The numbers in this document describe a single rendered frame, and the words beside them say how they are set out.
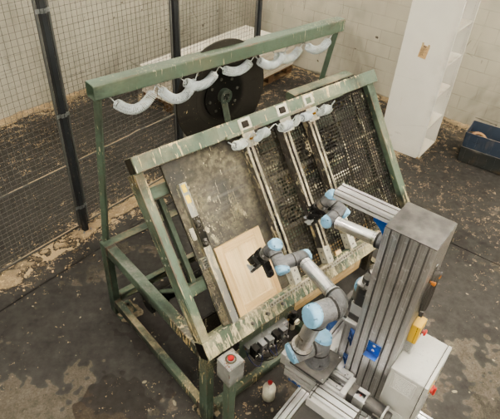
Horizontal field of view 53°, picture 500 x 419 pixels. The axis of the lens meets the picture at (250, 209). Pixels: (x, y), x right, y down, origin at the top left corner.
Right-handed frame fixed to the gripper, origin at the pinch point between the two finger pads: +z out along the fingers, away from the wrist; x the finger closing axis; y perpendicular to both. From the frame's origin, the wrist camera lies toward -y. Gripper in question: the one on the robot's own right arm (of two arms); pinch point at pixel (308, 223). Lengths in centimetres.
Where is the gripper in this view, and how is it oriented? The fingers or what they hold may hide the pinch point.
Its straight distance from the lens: 334.7
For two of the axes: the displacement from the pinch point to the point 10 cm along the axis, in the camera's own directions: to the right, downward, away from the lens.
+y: -9.2, -2.0, -3.5
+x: 0.4, 8.2, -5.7
